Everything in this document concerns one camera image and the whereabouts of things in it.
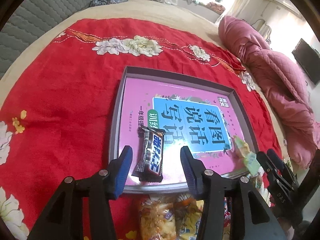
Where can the pink Chinese workbook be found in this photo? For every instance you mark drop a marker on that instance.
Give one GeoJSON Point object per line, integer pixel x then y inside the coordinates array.
{"type": "Point", "coordinates": [205, 121]}

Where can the pink quilted comforter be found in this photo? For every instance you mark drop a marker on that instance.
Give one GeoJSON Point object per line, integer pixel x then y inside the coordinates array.
{"type": "Point", "coordinates": [283, 84]}

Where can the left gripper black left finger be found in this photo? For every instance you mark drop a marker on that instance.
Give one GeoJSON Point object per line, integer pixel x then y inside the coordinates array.
{"type": "Point", "coordinates": [61, 218]}

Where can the grey quilted headboard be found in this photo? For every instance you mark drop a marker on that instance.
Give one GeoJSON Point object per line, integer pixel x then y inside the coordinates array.
{"type": "Point", "coordinates": [31, 20]}

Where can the red floral blanket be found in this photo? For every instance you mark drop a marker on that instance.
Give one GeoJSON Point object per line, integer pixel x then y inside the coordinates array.
{"type": "Point", "coordinates": [31, 173]}

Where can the beige bed sheet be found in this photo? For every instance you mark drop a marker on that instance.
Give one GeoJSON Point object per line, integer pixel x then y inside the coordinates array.
{"type": "Point", "coordinates": [150, 10]}

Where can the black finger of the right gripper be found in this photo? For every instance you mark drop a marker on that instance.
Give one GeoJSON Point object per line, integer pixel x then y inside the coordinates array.
{"type": "Point", "coordinates": [272, 169]}
{"type": "Point", "coordinates": [283, 168]}

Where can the clear orange cracker snack bag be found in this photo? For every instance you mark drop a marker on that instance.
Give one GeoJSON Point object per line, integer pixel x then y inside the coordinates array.
{"type": "Point", "coordinates": [157, 218]}

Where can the yellow cartoon snack bag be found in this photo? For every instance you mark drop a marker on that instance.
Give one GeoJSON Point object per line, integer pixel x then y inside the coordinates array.
{"type": "Point", "coordinates": [188, 212]}

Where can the brown Snickers bar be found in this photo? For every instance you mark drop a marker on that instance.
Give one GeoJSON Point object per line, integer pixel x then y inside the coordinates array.
{"type": "Point", "coordinates": [149, 165]}

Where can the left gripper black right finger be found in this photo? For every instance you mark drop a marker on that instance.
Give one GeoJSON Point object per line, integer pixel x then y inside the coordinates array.
{"type": "Point", "coordinates": [251, 218]}

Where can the green transparent pastry packet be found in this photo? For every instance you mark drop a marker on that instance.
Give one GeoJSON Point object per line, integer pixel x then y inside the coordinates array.
{"type": "Point", "coordinates": [248, 157]}

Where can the black wall television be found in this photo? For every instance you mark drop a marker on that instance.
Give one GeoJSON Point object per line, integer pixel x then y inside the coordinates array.
{"type": "Point", "coordinates": [308, 59]}

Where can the white air conditioner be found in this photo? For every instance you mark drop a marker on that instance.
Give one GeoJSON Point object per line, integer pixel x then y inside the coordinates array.
{"type": "Point", "coordinates": [289, 5]}

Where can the dark blue patterned pillow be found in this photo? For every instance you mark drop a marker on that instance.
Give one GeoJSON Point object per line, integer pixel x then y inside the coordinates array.
{"type": "Point", "coordinates": [95, 3]}

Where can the grey shallow cardboard box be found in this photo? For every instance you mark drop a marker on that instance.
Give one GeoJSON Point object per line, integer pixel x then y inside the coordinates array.
{"type": "Point", "coordinates": [183, 80]}

